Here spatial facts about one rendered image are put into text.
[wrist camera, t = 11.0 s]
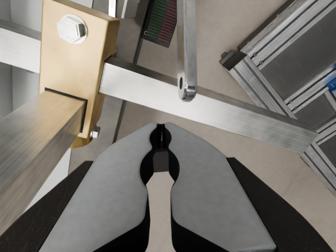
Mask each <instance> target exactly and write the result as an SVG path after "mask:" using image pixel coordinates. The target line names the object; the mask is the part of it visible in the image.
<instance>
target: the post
mask: <svg viewBox="0 0 336 252"><path fill-rule="evenodd" d="M85 105H86V101H85V100H82V99H78V98H75V97H72V96H68V95H65V94H61V93H58V92H55V91H51V90H48V89H47V90H45V91H44V92H42V93H41V94H39V95H38V96H36V97H34V98H33V99H31V100H30V101H28V102H27V103H25V104H24V105H22V106H21V107H19V108H17V109H16V110H14V111H13V112H11V113H10V114H8V115H7V116H5V117H4V118H2V119H0V236H1V235H2V234H3V233H4V232H5V231H6V230H7V229H8V228H9V227H10V226H11V225H12V224H13V223H14V222H15V221H16V220H17V219H18V218H19V217H20V216H21V215H22V214H23V213H24V211H25V210H26V208H27V207H28V205H29V204H30V203H31V201H32V200H33V198H34V197H35V196H36V194H37V193H38V191H39V190H40V188H41V187H42V186H43V184H44V183H45V181H46V180H47V179H48V177H49V176H50V174H51V173H52V171H53V170H54V169H55V167H56V166H57V164H58V163H59V162H60V160H61V159H62V157H63V156H64V154H65V153H66V152H67V150H68V149H69V147H70V146H71V145H72V143H73V142H74V140H75V139H76V137H77V136H78V135H79V133H80V132H81V129H82V123H83V117H84V111H85Z"/></svg>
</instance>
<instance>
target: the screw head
mask: <svg viewBox="0 0 336 252"><path fill-rule="evenodd" d="M56 25H57V30H58V35H59V37H60V38H62V39H64V40H66V41H67V42H69V43H72V44H80V43H82V42H84V41H85V39H86V38H87V35H88V29H87V26H86V24H85V22H84V21H83V20H82V19H81V18H80V17H79V16H77V15H74V14H67V15H65V16H63V17H62V18H61V20H60V21H59V22H57V23H56Z"/></svg>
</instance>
